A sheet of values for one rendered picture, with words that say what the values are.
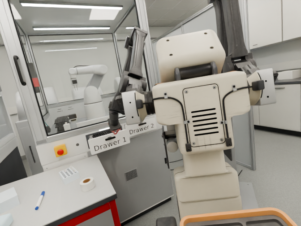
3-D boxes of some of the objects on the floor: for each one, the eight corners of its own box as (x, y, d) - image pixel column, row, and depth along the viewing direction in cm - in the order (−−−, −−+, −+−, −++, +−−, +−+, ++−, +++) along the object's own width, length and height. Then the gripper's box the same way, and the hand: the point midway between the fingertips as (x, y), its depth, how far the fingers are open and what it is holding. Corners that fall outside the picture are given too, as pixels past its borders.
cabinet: (176, 200, 174) (165, 127, 159) (70, 258, 131) (41, 165, 116) (140, 165, 259) (131, 116, 244) (69, 194, 216) (52, 136, 201)
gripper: (106, 113, 107) (107, 128, 118) (111, 123, 101) (112, 139, 112) (116, 110, 110) (117, 126, 121) (122, 121, 104) (122, 136, 115)
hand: (114, 131), depth 116 cm, fingers open, 3 cm apart
